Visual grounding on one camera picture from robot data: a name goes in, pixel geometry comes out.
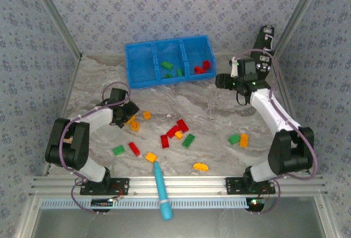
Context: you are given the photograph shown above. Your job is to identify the blue three-compartment bin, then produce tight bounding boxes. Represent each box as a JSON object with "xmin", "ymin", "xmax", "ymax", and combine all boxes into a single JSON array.
[{"xmin": 125, "ymin": 35, "xmax": 217, "ymax": 90}]

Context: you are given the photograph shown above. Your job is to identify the orange half-round lego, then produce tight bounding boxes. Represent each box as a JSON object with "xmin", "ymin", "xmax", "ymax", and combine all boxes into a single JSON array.
[{"xmin": 193, "ymin": 162, "xmax": 210, "ymax": 172}]

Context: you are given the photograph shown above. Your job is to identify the black hard case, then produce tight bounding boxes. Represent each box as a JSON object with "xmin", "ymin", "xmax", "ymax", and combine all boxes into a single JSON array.
[{"xmin": 251, "ymin": 25, "xmax": 276, "ymax": 81}]

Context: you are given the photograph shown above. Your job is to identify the light blue marker pen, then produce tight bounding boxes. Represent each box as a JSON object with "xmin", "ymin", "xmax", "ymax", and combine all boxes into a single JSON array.
[{"xmin": 152, "ymin": 161, "xmax": 175, "ymax": 222}]

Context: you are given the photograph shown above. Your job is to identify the left small circuit board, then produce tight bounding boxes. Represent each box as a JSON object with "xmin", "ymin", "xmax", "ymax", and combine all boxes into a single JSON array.
[{"xmin": 91, "ymin": 199, "xmax": 115, "ymax": 208}]

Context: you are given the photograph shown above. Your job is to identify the small circuit board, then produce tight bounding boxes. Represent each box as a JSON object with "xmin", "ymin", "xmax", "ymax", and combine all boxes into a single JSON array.
[
  {"xmin": 246, "ymin": 198, "xmax": 266, "ymax": 212},
  {"xmin": 91, "ymin": 199, "xmax": 115, "ymax": 208}
]

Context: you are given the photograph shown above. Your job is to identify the right small circuit board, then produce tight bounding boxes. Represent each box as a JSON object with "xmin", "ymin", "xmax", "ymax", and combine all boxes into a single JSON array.
[{"xmin": 246, "ymin": 198, "xmax": 266, "ymax": 212}]

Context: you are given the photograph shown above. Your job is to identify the grey metal sheet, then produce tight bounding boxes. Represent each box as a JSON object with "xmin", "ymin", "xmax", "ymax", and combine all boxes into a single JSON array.
[{"xmin": 30, "ymin": 207, "xmax": 330, "ymax": 238}]

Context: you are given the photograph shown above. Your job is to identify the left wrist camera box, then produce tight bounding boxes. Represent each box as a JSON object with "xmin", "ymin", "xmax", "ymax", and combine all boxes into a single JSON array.
[{"xmin": 109, "ymin": 88, "xmax": 130, "ymax": 104}]

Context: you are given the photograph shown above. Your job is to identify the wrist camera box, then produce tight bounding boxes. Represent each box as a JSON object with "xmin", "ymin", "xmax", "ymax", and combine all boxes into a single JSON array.
[
  {"xmin": 109, "ymin": 88, "xmax": 130, "ymax": 104},
  {"xmin": 229, "ymin": 56, "xmax": 258, "ymax": 78}
]

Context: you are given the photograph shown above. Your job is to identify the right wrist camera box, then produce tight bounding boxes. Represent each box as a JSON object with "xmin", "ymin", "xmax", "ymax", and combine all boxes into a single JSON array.
[{"xmin": 229, "ymin": 56, "xmax": 258, "ymax": 78}]

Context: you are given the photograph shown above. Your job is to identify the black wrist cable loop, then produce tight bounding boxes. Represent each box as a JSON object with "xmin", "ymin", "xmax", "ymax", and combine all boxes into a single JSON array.
[{"xmin": 235, "ymin": 88, "xmax": 251, "ymax": 106}]

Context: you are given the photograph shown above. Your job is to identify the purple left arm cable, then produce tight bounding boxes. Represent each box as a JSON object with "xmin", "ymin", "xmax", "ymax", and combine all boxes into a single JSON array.
[{"xmin": 60, "ymin": 82, "xmax": 132, "ymax": 216}]

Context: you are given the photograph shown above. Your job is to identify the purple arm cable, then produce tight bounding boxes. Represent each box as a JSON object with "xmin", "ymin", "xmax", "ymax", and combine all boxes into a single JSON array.
[
  {"xmin": 60, "ymin": 82, "xmax": 132, "ymax": 216},
  {"xmin": 235, "ymin": 48, "xmax": 319, "ymax": 214}
]

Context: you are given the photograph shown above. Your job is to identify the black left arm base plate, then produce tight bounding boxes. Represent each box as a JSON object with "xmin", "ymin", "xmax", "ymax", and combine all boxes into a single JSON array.
[{"xmin": 80, "ymin": 177, "xmax": 130, "ymax": 196}]

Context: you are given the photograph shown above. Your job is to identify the pale blue slotted cable duct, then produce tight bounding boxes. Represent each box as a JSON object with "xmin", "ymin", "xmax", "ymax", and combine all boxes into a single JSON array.
[{"xmin": 39, "ymin": 197, "xmax": 251, "ymax": 210}]

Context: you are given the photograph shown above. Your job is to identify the aluminium corner post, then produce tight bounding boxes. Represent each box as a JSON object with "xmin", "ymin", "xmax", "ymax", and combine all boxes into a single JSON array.
[
  {"xmin": 273, "ymin": 0, "xmax": 329, "ymax": 56},
  {"xmin": 27, "ymin": 0, "xmax": 83, "ymax": 58}
]

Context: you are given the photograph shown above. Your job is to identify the aluminium mounting rail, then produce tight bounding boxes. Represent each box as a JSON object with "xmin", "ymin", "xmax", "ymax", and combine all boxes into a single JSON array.
[{"xmin": 29, "ymin": 174, "xmax": 329, "ymax": 197}]

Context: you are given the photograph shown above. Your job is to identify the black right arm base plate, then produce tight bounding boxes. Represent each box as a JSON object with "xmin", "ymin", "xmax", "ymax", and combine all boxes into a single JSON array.
[{"xmin": 225, "ymin": 177, "xmax": 276, "ymax": 195}]

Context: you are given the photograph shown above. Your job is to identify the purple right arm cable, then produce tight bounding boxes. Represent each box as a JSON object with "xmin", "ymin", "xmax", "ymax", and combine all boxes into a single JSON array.
[{"xmin": 235, "ymin": 48, "xmax": 319, "ymax": 214}]

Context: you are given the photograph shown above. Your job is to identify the aluminium frame leg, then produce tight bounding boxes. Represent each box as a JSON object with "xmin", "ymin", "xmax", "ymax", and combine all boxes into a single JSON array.
[
  {"xmin": 12, "ymin": 196, "xmax": 42, "ymax": 238},
  {"xmin": 314, "ymin": 195, "xmax": 339, "ymax": 238}
]

